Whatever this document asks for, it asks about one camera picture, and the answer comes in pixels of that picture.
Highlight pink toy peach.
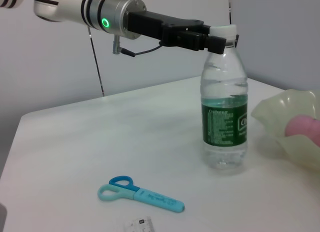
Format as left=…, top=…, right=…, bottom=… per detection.
left=284, top=114, right=320, bottom=138

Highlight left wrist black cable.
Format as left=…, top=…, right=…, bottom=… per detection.
left=111, top=34, right=164, bottom=58

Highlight clear green-label water bottle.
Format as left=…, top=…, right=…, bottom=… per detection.
left=199, top=24, right=250, bottom=171

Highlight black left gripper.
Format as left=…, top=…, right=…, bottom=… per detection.
left=126, top=11, right=241, bottom=55

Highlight blue scissors with cover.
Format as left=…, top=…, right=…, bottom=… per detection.
left=96, top=175, right=186, bottom=214

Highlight translucent green fruit bowl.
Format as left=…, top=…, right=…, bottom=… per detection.
left=250, top=89, right=320, bottom=171

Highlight clear plastic ruler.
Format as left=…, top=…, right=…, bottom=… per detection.
left=124, top=216, right=155, bottom=232

